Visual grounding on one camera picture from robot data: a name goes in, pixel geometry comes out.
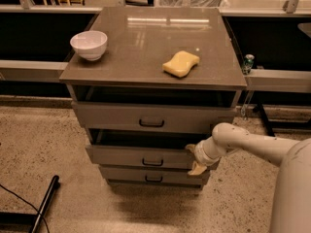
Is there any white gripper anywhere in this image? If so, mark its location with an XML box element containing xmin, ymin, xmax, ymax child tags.
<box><xmin>185</xmin><ymin>139</ymin><xmax>220</xmax><ymax>176</ymax></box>

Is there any grey drawer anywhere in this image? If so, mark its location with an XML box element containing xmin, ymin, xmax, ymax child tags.
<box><xmin>72</xmin><ymin>102</ymin><xmax>236</xmax><ymax>134</ymax></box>
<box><xmin>86</xmin><ymin>130</ymin><xmax>208</xmax><ymax>170</ymax></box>
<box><xmin>99</xmin><ymin>165</ymin><xmax>210</xmax><ymax>186</ymax></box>

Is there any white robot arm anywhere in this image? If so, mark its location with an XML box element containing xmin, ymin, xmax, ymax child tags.
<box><xmin>186</xmin><ymin>123</ymin><xmax>311</xmax><ymax>233</ymax></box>

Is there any grey bottom drawer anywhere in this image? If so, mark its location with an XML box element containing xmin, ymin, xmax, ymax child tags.
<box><xmin>99</xmin><ymin>165</ymin><xmax>210</xmax><ymax>186</ymax></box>

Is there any grey drawer cabinet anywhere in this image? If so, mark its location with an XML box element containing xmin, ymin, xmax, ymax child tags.
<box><xmin>60</xmin><ymin>7</ymin><xmax>246</xmax><ymax>188</ymax></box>

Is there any grey top drawer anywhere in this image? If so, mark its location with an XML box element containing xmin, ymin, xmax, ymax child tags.
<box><xmin>72</xmin><ymin>102</ymin><xmax>236</xmax><ymax>134</ymax></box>

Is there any black stand leg with wheels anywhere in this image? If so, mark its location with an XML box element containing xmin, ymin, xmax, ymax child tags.
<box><xmin>253</xmin><ymin>103</ymin><xmax>275</xmax><ymax>137</ymax></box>

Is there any yellow sponge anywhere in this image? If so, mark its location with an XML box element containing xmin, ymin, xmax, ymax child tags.
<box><xmin>162</xmin><ymin>50</ymin><xmax>200</xmax><ymax>78</ymax></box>

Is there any green soda can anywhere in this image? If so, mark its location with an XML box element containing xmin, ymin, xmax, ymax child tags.
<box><xmin>242</xmin><ymin>54</ymin><xmax>255</xmax><ymax>75</ymax></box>

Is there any black pole on floor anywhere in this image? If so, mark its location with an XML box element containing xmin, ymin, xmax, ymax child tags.
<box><xmin>28</xmin><ymin>175</ymin><xmax>60</xmax><ymax>233</ymax></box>

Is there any white bowl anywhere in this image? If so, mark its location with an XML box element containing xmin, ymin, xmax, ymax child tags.
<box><xmin>70</xmin><ymin>30</ymin><xmax>108</xmax><ymax>61</ymax></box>

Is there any grey metal rail frame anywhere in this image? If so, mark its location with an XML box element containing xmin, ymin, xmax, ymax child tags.
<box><xmin>1</xmin><ymin>7</ymin><xmax>310</xmax><ymax>93</ymax></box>

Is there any black floor cable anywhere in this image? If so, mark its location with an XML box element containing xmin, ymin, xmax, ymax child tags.
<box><xmin>0</xmin><ymin>183</ymin><xmax>51</xmax><ymax>233</ymax></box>

